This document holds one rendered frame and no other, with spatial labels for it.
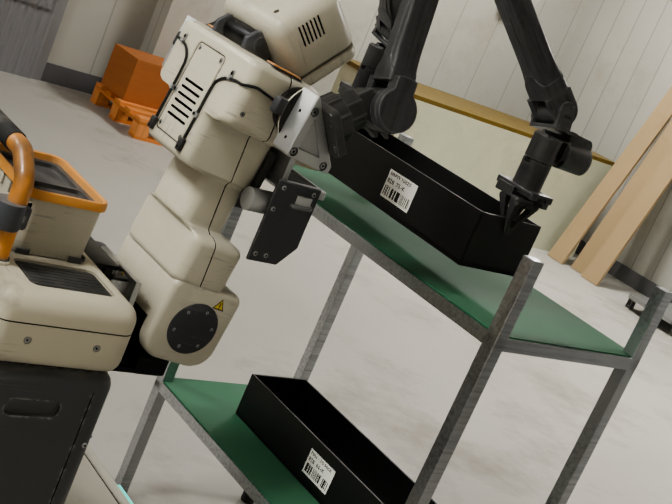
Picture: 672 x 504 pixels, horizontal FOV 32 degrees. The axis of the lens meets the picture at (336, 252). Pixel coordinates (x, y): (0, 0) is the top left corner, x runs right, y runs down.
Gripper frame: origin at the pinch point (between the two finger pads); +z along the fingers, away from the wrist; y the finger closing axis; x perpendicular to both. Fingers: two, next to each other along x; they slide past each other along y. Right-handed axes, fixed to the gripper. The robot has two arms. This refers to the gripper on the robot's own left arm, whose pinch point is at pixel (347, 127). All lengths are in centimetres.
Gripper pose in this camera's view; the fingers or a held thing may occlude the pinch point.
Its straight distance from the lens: 268.2
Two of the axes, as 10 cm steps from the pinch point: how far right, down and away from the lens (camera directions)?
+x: -7.5, -1.6, -6.4
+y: -5.3, -4.3, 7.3
